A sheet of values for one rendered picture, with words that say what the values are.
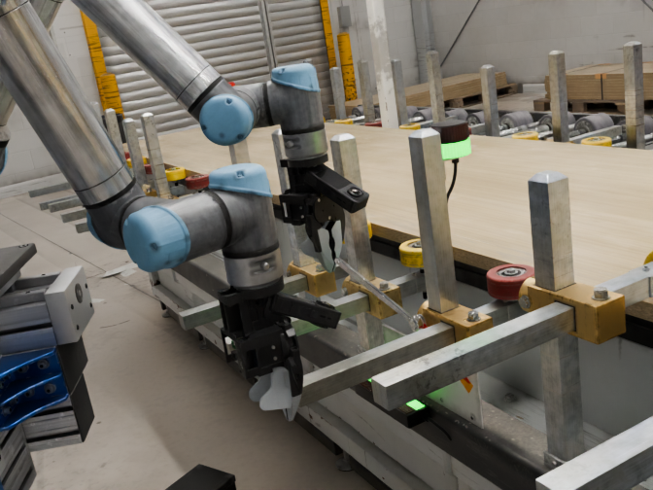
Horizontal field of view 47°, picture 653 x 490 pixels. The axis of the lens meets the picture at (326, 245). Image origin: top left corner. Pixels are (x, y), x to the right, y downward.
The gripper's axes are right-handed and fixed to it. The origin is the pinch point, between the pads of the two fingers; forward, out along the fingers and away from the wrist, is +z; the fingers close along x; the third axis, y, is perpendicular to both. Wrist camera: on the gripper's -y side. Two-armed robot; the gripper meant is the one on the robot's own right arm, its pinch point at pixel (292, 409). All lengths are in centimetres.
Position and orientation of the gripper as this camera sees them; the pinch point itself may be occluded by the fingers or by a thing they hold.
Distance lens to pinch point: 109.2
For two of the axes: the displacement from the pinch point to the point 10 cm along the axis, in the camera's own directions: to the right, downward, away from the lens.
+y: -8.6, 2.5, -4.4
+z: 1.4, 9.5, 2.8
